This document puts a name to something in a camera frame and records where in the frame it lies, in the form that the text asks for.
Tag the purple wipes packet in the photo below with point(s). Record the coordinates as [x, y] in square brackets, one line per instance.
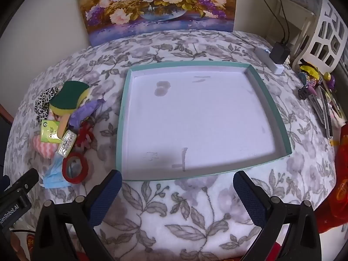
[84, 111]

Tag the teal shallow cardboard box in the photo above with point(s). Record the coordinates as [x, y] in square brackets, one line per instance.
[195, 119]

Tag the blue face mask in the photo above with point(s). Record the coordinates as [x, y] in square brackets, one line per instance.
[54, 178]

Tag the grey hair clip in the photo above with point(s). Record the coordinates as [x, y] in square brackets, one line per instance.
[319, 111]

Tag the tan round cookie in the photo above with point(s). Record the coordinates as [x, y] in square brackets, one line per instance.
[64, 126]

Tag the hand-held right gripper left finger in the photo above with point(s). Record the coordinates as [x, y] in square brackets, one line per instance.
[107, 195]

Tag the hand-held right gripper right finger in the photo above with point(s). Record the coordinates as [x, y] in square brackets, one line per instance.
[250, 198]

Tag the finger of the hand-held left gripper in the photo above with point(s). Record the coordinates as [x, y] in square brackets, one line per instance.
[24, 179]

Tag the white power strip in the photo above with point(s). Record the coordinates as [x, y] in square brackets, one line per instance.
[275, 67]

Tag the black power adapter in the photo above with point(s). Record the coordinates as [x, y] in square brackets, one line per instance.
[280, 53]

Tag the grey floral blanket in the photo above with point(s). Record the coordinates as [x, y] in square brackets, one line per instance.
[190, 217]

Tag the white wooden shelf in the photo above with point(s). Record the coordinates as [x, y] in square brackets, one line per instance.
[296, 5]

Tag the silver foil packet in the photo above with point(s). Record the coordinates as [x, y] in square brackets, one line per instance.
[66, 142]

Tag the pink cone trinket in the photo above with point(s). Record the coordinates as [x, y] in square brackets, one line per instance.
[312, 90]

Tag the leopard print scrunchie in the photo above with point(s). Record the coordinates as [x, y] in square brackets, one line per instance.
[40, 103]

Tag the yellow and green sponge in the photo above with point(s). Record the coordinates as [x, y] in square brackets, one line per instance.
[69, 95]

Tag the purple duck toy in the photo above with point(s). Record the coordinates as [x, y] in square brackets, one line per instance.
[331, 80]

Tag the pink zigzag cloth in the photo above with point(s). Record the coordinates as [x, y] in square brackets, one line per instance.
[43, 149]

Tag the green tea box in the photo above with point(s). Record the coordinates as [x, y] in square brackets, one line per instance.
[50, 130]

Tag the flower painting canvas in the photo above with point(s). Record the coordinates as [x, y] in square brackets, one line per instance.
[152, 5]

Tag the white lattice basket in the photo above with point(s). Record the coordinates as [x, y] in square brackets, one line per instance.
[304, 51]

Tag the yellow and black hair clip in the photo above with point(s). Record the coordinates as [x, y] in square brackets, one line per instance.
[310, 69]

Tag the red tape roll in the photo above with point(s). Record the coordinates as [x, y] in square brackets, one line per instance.
[64, 170]

